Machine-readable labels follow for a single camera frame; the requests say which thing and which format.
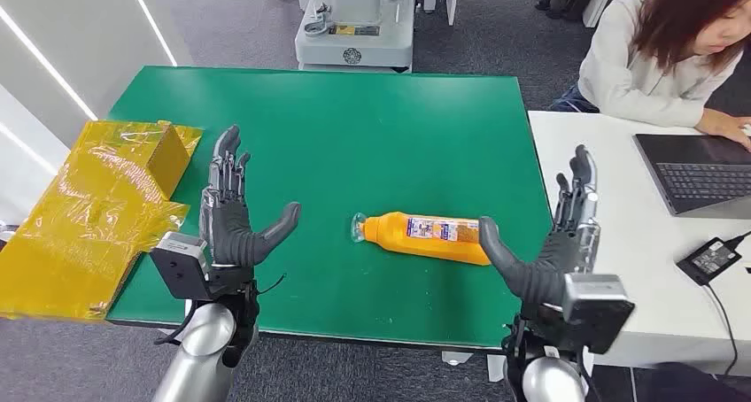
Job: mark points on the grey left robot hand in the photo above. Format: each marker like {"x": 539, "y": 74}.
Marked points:
{"x": 229, "y": 235}

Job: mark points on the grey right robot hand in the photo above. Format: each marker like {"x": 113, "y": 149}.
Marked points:
{"x": 542, "y": 276}

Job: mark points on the orange plastic bottle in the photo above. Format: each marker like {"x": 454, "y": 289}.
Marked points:
{"x": 411, "y": 235}

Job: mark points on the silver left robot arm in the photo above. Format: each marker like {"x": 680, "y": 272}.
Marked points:
{"x": 202, "y": 352}

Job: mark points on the yellow taped cardboard box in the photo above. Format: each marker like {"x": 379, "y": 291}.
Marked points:
{"x": 88, "y": 217}

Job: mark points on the black power adapter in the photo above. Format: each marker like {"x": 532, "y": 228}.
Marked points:
{"x": 709, "y": 261}

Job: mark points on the dark grey laptop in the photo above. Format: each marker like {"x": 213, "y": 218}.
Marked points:
{"x": 698, "y": 176}

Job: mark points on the person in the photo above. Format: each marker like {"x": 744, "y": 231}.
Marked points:
{"x": 633, "y": 71}

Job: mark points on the white machine base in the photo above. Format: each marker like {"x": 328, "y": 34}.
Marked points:
{"x": 352, "y": 35}

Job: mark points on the person's hand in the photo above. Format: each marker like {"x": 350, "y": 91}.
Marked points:
{"x": 727, "y": 126}

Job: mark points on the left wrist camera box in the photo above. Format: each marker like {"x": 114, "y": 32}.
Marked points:
{"x": 179, "y": 267}

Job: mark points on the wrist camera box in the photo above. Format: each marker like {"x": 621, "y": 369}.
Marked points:
{"x": 179, "y": 267}
{"x": 595, "y": 311}

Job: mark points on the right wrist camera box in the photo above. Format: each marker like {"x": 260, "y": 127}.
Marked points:
{"x": 595, "y": 311}

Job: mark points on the white table bracket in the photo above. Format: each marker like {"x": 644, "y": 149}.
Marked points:
{"x": 456, "y": 357}

